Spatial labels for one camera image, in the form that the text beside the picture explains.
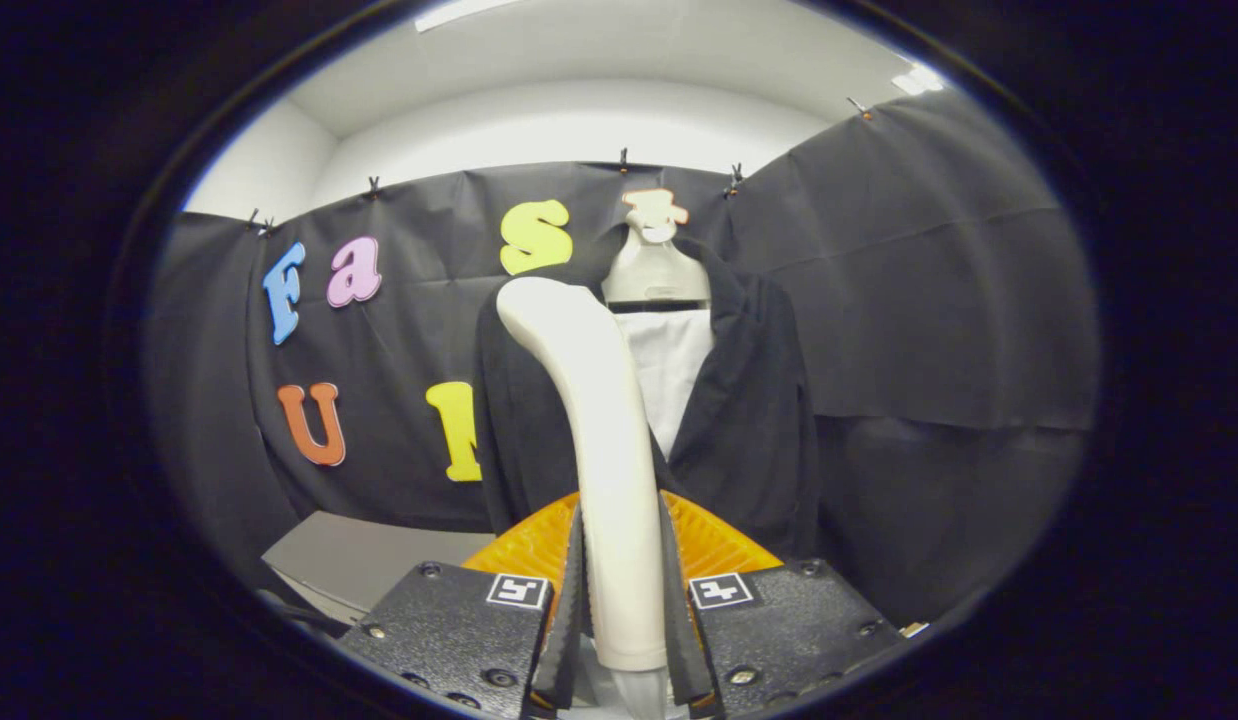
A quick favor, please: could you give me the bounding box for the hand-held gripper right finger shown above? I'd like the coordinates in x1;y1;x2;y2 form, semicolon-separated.
659;490;905;719

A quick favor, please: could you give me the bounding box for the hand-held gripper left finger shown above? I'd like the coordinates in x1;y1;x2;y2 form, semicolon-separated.
337;492;592;719

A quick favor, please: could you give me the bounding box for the white garment steamer head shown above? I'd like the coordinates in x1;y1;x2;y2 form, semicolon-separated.
496;277;670;673

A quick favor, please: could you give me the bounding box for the black blazer jacket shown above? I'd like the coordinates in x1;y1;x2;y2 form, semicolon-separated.
476;225;820;561

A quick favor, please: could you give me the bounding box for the white clothes hanger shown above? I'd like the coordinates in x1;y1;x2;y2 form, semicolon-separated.
601;213;712;313

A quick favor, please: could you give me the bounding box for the grey cabinet with dark top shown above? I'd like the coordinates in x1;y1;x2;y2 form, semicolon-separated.
262;510;495;626

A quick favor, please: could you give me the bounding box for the black backdrop cloth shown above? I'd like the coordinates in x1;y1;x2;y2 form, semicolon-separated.
144;90;1100;631

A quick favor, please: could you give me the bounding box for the ceiling light panel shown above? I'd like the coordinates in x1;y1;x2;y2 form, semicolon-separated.
891;63;946;97

